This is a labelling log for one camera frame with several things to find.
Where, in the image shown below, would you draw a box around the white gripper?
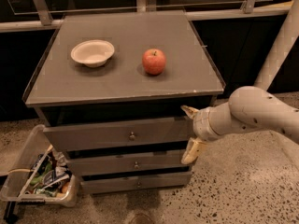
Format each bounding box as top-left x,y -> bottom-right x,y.
180,105 -> 221,164

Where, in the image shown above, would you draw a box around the grey top drawer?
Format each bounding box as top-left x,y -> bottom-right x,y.
44,117 -> 193,151

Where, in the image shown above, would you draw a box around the grey drawer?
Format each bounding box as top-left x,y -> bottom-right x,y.
44,117 -> 193,151
67,149 -> 184,176
81,171 -> 192,194

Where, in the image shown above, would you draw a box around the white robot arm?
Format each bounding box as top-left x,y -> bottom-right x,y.
181,0 -> 299,164

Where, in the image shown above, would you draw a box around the grey bottom drawer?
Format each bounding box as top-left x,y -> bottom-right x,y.
81,171 -> 192,194

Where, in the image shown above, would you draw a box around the grey middle drawer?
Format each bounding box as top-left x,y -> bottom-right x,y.
67,149 -> 184,176

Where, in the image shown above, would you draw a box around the grey drawer cabinet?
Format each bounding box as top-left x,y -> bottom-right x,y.
23,11 -> 224,184

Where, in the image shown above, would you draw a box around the red apple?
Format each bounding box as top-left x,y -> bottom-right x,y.
142,49 -> 166,76

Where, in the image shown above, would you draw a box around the white paper bowl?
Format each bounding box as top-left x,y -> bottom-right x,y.
70,40 -> 115,68

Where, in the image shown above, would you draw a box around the snack packets in bin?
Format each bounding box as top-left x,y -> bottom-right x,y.
18,145 -> 72,198

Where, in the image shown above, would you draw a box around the clear plastic bin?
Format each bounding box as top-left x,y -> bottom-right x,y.
0,125 -> 78,207

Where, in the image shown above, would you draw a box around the metal railing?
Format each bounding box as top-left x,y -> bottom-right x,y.
0,0 -> 295,33

